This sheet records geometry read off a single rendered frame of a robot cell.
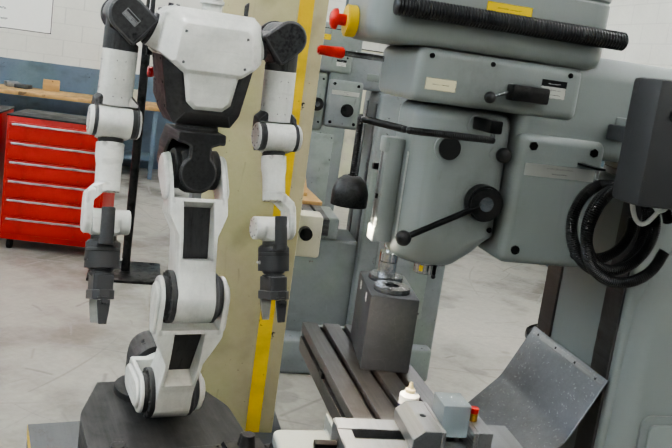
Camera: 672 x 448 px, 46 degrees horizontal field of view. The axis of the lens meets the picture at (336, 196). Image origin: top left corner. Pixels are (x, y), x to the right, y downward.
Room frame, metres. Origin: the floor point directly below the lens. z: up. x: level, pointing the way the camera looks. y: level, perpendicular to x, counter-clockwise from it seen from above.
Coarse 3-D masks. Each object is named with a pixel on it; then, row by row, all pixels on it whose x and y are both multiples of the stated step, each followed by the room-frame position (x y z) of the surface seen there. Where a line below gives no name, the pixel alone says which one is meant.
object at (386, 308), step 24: (360, 288) 1.96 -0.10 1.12; (384, 288) 1.83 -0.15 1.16; (408, 288) 1.86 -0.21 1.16; (360, 312) 1.91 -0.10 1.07; (384, 312) 1.80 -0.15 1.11; (408, 312) 1.81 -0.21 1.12; (360, 336) 1.86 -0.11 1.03; (384, 336) 1.81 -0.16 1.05; (408, 336) 1.81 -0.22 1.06; (360, 360) 1.81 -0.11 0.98; (384, 360) 1.81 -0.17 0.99; (408, 360) 1.81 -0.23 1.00
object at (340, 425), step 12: (336, 420) 1.36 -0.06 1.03; (348, 420) 1.37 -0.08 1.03; (360, 420) 1.37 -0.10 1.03; (372, 420) 1.38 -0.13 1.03; (384, 420) 1.39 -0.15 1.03; (480, 420) 1.36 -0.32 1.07; (336, 432) 1.33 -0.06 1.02; (348, 432) 1.32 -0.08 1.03; (360, 432) 1.34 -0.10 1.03; (372, 432) 1.34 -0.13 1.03; (384, 432) 1.35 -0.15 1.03; (396, 432) 1.35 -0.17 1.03; (468, 432) 1.33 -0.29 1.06; (480, 432) 1.31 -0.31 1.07; (492, 432) 1.41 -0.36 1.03; (504, 432) 1.41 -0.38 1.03; (348, 444) 1.27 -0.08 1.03; (360, 444) 1.28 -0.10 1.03; (372, 444) 1.29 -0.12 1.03; (384, 444) 1.29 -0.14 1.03; (396, 444) 1.30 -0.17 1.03; (456, 444) 1.33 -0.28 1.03; (468, 444) 1.32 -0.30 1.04; (480, 444) 1.30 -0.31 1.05; (492, 444) 1.36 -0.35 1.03; (504, 444) 1.36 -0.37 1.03; (516, 444) 1.37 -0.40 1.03
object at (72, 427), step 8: (32, 424) 2.37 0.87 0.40; (40, 424) 2.37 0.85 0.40; (48, 424) 2.38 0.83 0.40; (56, 424) 2.39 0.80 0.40; (64, 424) 2.40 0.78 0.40; (72, 424) 2.40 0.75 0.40; (32, 432) 2.32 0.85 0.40; (40, 432) 2.32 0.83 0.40; (48, 432) 2.33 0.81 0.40; (56, 432) 2.34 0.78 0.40; (64, 432) 2.35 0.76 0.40; (72, 432) 2.35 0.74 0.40; (32, 440) 2.27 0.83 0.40; (40, 440) 2.28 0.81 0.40; (48, 440) 2.28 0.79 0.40; (56, 440) 2.29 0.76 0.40; (64, 440) 2.30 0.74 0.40; (72, 440) 2.30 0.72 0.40
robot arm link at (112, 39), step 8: (104, 8) 2.07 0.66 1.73; (104, 16) 2.07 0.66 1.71; (104, 32) 2.03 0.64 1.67; (112, 32) 2.01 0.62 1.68; (104, 40) 2.02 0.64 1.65; (112, 40) 2.01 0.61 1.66; (120, 40) 2.01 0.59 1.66; (112, 48) 2.01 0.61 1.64; (120, 48) 2.01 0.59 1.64; (128, 48) 2.02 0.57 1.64; (136, 48) 2.04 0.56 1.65
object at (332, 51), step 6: (318, 48) 1.61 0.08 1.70; (324, 48) 1.61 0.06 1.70; (330, 48) 1.61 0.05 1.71; (336, 48) 1.62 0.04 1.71; (342, 48) 1.62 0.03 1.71; (324, 54) 1.61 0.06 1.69; (330, 54) 1.61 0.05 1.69; (336, 54) 1.61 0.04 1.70; (342, 54) 1.62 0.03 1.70; (348, 54) 1.63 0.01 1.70; (354, 54) 1.63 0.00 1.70; (360, 54) 1.63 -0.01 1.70; (366, 54) 1.64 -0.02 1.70; (372, 54) 1.64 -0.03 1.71; (378, 60) 1.64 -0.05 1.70
